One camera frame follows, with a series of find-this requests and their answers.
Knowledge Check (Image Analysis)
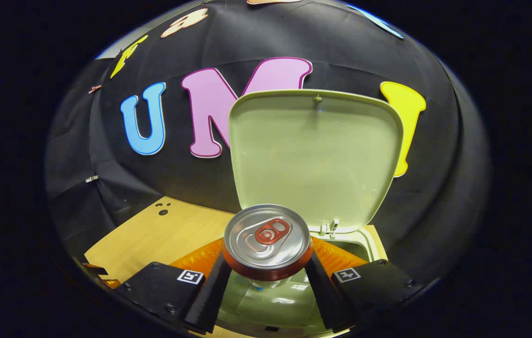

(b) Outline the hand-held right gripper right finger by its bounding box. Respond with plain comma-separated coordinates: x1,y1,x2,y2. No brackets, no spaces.
304,237,425,335

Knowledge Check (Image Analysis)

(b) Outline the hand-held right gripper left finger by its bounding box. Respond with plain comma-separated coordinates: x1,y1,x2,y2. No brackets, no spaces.
115,238,234,335

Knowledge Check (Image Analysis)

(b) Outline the red pop can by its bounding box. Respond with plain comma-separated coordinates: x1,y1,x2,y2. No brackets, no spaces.
222,204,314,289

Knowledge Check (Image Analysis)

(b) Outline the pale green desktop garbage bin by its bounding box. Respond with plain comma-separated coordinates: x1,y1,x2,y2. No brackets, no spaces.
214,89,404,338

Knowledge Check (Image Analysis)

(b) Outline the wooden desktop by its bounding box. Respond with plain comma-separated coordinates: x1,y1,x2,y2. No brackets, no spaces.
83,196,388,338

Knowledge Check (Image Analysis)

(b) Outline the black backdrop cloth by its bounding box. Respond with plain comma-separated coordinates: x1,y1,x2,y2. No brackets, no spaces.
46,0,489,292

